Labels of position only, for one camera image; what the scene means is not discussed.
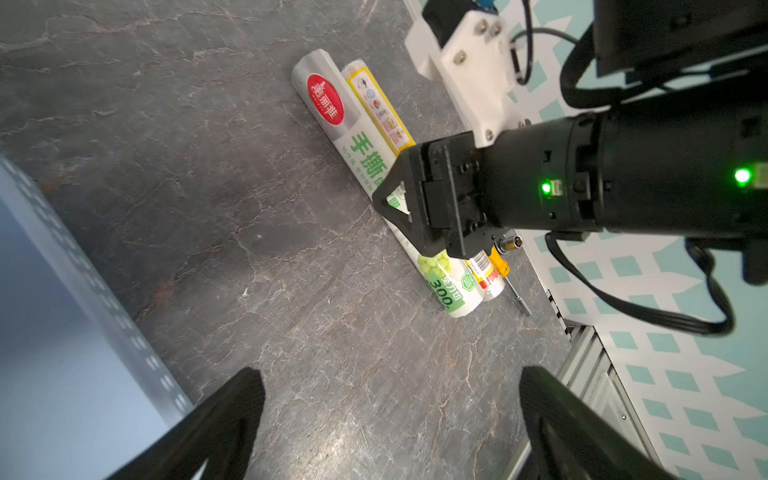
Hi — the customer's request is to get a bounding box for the white red-label wrap roll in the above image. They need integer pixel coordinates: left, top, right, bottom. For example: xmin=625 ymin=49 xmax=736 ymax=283
xmin=291 ymin=49 xmax=484 ymax=318

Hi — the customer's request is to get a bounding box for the yellow black screwdriver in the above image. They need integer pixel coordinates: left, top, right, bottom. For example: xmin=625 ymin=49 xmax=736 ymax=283
xmin=489 ymin=233 xmax=532 ymax=317

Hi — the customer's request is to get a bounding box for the yellow wrap roll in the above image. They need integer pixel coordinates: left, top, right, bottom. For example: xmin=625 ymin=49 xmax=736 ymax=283
xmin=342 ymin=59 xmax=505 ymax=301

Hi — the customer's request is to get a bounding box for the blue plastic basket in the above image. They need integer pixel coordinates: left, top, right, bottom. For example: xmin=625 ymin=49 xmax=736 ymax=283
xmin=1 ymin=160 xmax=194 ymax=479

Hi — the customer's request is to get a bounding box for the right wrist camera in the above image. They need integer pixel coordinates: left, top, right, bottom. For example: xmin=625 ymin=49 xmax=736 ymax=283
xmin=405 ymin=1 xmax=523 ymax=148

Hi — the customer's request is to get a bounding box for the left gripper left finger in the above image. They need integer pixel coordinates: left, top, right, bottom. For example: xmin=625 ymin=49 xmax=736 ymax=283
xmin=111 ymin=367 xmax=265 ymax=479

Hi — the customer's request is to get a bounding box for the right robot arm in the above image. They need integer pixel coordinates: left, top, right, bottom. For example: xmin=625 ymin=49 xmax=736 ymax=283
xmin=372 ymin=1 xmax=767 ymax=285

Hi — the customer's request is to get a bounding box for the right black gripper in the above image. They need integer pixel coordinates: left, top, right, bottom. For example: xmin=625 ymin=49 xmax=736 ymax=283
xmin=372 ymin=114 xmax=605 ymax=258

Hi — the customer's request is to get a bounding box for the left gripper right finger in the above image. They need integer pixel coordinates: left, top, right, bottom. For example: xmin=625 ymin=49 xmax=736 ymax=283
xmin=519 ymin=366 xmax=672 ymax=479

